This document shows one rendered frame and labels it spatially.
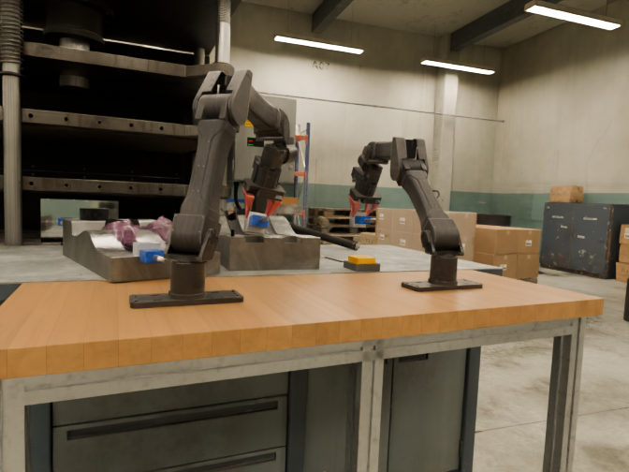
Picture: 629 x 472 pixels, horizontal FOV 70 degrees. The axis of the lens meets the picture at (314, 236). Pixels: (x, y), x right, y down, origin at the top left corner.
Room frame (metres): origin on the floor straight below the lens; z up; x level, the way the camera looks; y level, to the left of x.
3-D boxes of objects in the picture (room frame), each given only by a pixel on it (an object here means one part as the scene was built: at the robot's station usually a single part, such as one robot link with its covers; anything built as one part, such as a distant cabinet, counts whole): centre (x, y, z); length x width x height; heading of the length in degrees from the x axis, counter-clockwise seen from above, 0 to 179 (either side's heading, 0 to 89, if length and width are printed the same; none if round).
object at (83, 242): (1.23, 0.50, 0.86); 0.50 x 0.26 x 0.11; 40
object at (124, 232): (1.23, 0.49, 0.90); 0.26 x 0.18 x 0.08; 40
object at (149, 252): (0.99, 0.36, 0.86); 0.13 x 0.05 x 0.05; 40
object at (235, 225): (1.42, 0.20, 0.92); 0.35 x 0.16 x 0.09; 23
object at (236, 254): (1.44, 0.20, 0.87); 0.50 x 0.26 x 0.14; 23
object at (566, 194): (7.44, -4.15, 1.26); 0.42 x 0.33 x 0.29; 19
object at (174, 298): (0.82, 0.23, 0.84); 0.20 x 0.07 x 0.08; 114
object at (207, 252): (0.83, 0.23, 0.90); 0.09 x 0.06 x 0.06; 71
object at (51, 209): (1.97, 1.01, 0.87); 0.50 x 0.27 x 0.17; 23
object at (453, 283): (1.07, -0.31, 0.84); 0.20 x 0.07 x 0.08; 114
